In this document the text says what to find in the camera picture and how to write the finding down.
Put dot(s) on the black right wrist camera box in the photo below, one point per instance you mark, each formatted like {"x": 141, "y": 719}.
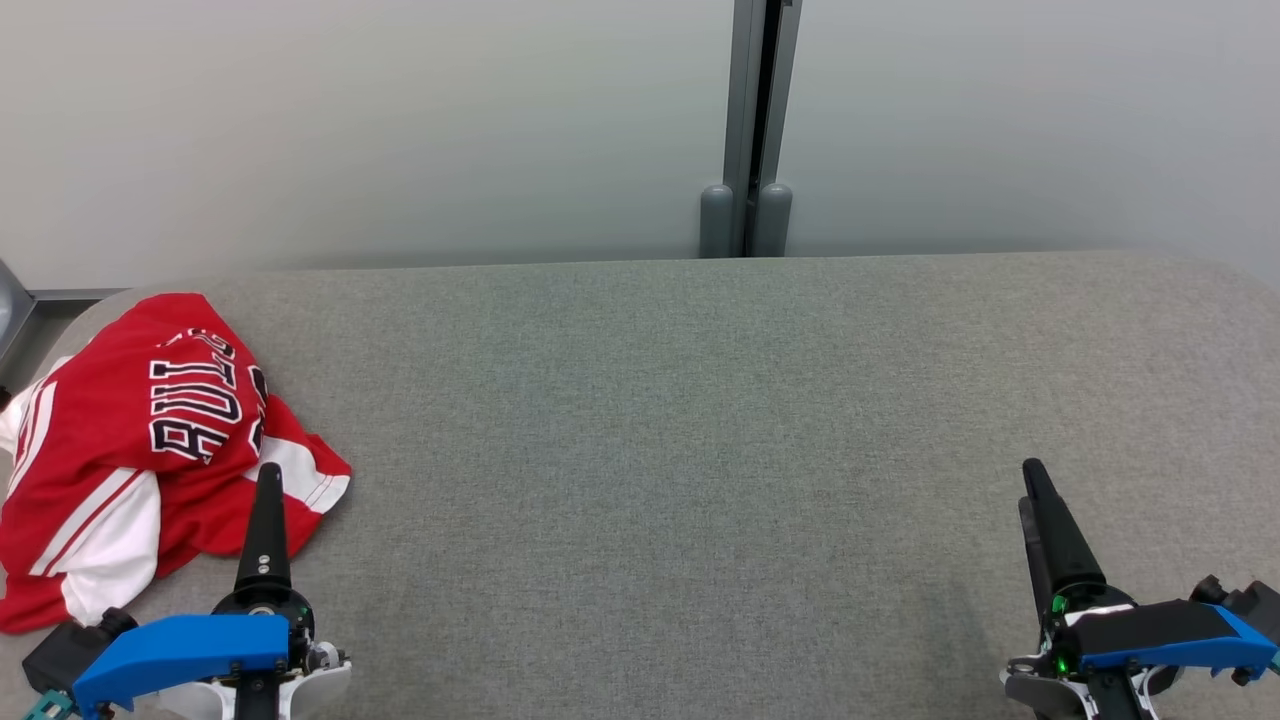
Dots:
{"x": 1255, "y": 605}

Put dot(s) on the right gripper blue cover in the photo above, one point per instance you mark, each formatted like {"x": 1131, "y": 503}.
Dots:
{"x": 1140, "y": 640}

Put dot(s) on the red shorts white stripe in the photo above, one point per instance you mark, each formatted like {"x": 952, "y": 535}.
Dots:
{"x": 200, "y": 520}

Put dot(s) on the grey partition post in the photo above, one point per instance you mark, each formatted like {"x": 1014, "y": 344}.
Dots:
{"x": 745, "y": 100}

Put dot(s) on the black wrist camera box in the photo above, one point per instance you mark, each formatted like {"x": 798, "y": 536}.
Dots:
{"x": 70, "y": 650}
{"x": 1255, "y": 605}

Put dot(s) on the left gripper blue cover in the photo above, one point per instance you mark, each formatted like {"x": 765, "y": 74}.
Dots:
{"x": 180, "y": 655}

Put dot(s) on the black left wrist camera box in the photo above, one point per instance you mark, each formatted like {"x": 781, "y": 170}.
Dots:
{"x": 70, "y": 650}

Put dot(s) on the grey cylindrical post foot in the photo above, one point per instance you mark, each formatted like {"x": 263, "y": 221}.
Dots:
{"x": 716, "y": 225}
{"x": 773, "y": 225}

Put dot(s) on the grey wheeled stand leg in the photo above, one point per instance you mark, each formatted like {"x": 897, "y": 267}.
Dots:
{"x": 8, "y": 310}

